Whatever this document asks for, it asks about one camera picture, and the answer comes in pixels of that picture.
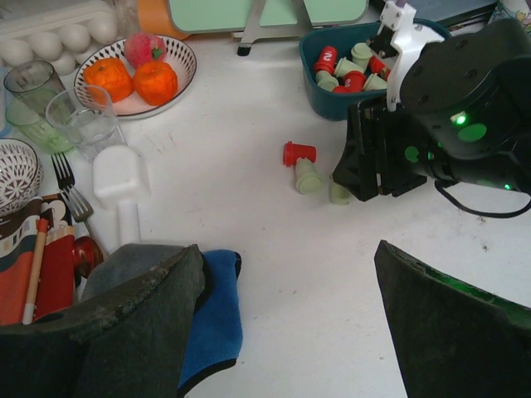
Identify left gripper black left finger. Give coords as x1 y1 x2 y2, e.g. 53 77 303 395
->
1 245 205 397

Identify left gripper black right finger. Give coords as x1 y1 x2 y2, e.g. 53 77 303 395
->
374 240 530 397

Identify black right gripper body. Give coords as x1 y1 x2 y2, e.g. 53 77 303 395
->
333 1 530 201

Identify blue cloth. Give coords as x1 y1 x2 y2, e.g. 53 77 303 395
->
177 250 243 397

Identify grey cloth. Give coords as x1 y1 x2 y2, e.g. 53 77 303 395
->
80 244 184 301

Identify green capsule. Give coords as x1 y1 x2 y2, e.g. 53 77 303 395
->
329 180 351 206
315 70 339 92
351 42 373 70
295 158 323 195
334 57 365 78
363 73 387 91

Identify teal plastic storage basket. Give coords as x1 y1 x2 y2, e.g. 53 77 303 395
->
299 22 386 121

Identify red capsule top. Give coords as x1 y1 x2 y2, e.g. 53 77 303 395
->
282 141 317 167

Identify red capsule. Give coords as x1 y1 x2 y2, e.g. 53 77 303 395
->
333 85 349 94
313 46 338 75
343 70 366 93
368 56 386 75
282 141 317 167

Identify small white basket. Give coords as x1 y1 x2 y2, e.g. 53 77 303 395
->
1 138 43 216

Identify grey induction cooker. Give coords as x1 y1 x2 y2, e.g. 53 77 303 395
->
407 0 497 28

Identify striped red placemat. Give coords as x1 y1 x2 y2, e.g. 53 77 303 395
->
1 194 75 325

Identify silver fork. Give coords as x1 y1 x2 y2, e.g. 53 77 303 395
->
51 153 108 259

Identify wooden chopsticks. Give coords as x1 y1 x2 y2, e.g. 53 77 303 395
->
22 218 48 325

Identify white plastic scoop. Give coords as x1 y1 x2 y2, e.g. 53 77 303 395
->
93 145 150 245

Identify metal cutting board stand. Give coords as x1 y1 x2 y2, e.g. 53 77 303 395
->
236 0 313 57

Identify clear drinking glass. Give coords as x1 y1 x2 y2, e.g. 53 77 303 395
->
46 85 126 162

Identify orange fruit right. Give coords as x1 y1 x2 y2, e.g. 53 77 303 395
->
133 61 178 106

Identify orange fruit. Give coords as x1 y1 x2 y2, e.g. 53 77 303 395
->
83 57 134 103
133 61 178 106

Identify orange fruit left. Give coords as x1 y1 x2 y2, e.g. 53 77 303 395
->
83 57 134 103

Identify green cutting board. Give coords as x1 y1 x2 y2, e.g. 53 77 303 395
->
168 0 368 34

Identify red apple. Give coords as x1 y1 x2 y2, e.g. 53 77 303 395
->
124 32 167 69

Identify egg tray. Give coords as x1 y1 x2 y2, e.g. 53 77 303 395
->
1 1 119 75

